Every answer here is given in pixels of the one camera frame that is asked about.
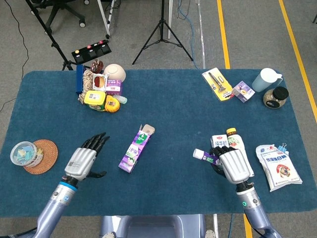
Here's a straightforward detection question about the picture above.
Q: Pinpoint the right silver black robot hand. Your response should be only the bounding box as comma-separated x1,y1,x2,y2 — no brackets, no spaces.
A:
209,145,251,184

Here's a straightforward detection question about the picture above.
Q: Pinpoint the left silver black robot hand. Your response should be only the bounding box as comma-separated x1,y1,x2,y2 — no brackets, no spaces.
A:
64,132,110,181

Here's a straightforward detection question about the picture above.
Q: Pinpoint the purple white toothpaste tube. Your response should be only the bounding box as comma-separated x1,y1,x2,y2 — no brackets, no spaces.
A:
193,148,223,166

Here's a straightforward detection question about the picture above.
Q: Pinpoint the purple toothpaste box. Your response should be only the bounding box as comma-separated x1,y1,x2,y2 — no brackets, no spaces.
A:
118,123,156,174

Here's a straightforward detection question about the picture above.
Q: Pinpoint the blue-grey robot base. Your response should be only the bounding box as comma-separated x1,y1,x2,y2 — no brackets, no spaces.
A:
99,215,216,238

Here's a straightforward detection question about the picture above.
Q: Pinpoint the blue rectangular block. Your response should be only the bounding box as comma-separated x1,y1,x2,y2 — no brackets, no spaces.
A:
75,64,85,94

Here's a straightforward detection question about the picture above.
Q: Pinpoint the purple white small box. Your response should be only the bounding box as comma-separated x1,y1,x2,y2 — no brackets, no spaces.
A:
106,79,123,96

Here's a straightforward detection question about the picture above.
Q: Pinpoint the black foot pedal box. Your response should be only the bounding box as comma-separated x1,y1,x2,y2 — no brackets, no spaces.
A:
71,39,112,62

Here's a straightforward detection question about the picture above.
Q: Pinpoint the white drink bottle yellow cap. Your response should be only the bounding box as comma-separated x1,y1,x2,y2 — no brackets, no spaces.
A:
226,127,255,178

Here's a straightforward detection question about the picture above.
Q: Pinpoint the white blue milk carton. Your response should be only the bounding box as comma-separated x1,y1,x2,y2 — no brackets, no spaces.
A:
211,134,230,151

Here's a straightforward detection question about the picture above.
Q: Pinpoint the round woven coaster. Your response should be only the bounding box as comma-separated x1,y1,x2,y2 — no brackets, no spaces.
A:
24,139,58,175

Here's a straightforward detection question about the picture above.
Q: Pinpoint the white sugar bag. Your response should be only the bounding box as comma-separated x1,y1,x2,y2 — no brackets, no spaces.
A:
256,144,303,192

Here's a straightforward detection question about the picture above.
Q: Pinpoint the blue binder clip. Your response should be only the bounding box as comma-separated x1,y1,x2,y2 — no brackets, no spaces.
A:
277,143,290,159

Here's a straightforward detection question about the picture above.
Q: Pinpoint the clear tub with paper pieces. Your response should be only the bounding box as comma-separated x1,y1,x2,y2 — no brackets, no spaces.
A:
10,141,45,167

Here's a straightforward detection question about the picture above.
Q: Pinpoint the yellow lid container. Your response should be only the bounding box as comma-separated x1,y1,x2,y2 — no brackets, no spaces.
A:
83,90,107,112

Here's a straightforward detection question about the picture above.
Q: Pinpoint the yellow round tape measure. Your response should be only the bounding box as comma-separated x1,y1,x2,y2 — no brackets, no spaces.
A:
104,95,121,114

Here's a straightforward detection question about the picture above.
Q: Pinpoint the small purple white carton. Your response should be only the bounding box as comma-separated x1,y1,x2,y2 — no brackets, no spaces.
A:
232,81,256,104

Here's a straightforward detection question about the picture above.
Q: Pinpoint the glass jar black lid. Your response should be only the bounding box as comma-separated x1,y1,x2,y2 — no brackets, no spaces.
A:
263,86,290,109

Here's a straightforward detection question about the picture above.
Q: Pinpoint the yellow razor blister pack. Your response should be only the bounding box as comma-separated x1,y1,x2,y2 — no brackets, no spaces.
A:
202,67,235,102

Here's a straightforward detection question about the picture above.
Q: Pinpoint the light blue plastic pitcher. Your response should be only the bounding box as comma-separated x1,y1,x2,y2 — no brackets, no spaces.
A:
252,67,284,93

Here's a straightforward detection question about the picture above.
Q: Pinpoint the blue table mat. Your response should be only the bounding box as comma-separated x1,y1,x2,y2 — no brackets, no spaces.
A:
0,69,317,218

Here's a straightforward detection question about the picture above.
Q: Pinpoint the beige bowl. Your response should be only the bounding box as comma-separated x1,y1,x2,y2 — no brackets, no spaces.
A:
103,63,126,82

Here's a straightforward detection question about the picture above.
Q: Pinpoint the brown snack bag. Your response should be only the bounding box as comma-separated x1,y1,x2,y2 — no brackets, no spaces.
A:
90,59,104,74

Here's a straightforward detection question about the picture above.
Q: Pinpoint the black slanted light stand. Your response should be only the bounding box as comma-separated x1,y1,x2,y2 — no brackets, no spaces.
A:
24,0,86,71

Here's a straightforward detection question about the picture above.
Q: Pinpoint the black office chair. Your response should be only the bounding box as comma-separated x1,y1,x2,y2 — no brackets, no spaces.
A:
29,0,90,28

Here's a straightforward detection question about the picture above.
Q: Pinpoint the white pole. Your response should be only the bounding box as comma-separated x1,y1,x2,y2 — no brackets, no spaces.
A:
167,0,173,40

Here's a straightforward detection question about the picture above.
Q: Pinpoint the black tripod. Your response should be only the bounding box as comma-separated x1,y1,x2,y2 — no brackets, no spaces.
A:
132,0,194,65

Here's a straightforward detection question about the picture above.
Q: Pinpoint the blue cable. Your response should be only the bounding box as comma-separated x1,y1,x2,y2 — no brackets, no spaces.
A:
177,0,199,69
228,213,235,238

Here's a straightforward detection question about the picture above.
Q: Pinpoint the beige braided rope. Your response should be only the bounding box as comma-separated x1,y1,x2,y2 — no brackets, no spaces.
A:
78,69,94,104

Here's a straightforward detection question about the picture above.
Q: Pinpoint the black floor cable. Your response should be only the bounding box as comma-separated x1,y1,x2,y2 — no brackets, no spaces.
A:
0,0,30,112

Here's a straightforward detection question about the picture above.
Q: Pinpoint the white metal frame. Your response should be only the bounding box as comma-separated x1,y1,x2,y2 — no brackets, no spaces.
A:
96,0,117,40

